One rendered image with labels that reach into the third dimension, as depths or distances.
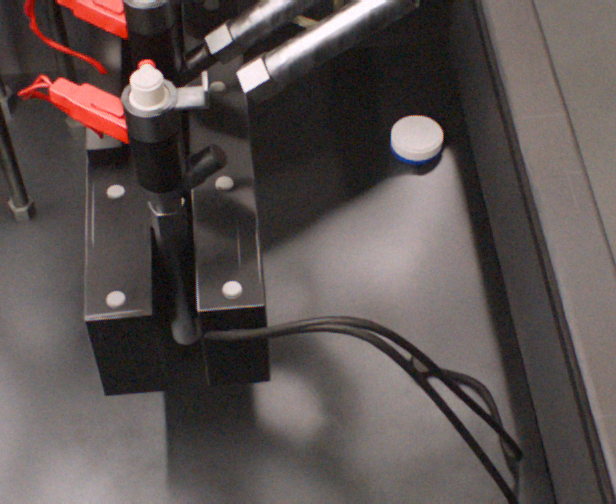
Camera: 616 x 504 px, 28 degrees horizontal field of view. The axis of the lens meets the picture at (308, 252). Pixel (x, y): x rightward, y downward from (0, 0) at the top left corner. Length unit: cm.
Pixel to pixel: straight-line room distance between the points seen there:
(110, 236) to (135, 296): 5
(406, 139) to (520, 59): 13
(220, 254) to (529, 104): 24
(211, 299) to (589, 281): 22
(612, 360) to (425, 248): 23
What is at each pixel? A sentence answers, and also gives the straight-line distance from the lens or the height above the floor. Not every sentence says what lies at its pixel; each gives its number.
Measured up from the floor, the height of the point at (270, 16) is 108.
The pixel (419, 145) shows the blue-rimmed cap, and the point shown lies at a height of 85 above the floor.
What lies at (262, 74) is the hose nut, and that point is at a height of 111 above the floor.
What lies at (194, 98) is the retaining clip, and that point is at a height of 109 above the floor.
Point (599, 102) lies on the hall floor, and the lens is 222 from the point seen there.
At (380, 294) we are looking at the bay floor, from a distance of 88.
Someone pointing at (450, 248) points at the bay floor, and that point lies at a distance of 91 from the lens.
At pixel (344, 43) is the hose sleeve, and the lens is 60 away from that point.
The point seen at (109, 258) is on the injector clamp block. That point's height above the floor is 98.
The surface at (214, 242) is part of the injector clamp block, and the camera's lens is 72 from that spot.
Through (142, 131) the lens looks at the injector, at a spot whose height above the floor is 109.
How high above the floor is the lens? 154
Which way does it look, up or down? 52 degrees down
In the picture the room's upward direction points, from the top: 1 degrees counter-clockwise
